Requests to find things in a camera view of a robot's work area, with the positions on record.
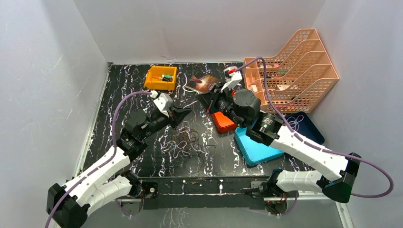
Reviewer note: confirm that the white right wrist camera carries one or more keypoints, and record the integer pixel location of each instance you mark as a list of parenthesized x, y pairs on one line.
[(233, 77)]

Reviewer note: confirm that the dark blue square tray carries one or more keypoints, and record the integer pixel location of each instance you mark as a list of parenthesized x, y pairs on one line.
[(301, 123)]

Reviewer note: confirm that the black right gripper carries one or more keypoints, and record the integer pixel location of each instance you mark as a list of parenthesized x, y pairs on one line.
[(209, 100)]

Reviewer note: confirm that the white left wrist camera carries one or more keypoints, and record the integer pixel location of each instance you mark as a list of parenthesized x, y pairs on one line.
[(162, 101)]

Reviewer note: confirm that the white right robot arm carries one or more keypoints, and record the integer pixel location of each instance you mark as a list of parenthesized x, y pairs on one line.
[(333, 175)]

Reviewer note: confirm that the yellow plastic parts bin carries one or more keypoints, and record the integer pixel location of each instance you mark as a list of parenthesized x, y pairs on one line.
[(165, 84)]

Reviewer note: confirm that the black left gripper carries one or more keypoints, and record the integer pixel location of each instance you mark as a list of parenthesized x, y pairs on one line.
[(171, 116)]

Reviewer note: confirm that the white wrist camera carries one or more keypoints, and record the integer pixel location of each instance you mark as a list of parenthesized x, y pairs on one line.
[(233, 77), (162, 101)]

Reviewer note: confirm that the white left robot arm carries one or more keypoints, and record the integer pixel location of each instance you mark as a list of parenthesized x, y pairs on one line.
[(100, 170)]

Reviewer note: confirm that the dark paperback book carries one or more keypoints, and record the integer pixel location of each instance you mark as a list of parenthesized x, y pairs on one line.
[(201, 84)]

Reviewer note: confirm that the light blue square tray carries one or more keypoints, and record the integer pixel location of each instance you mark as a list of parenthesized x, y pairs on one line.
[(254, 153)]

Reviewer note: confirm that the peach plastic file organizer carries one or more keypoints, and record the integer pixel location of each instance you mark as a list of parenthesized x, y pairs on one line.
[(296, 79)]

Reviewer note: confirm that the orange square tray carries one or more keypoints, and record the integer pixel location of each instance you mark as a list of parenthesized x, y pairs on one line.
[(223, 123)]

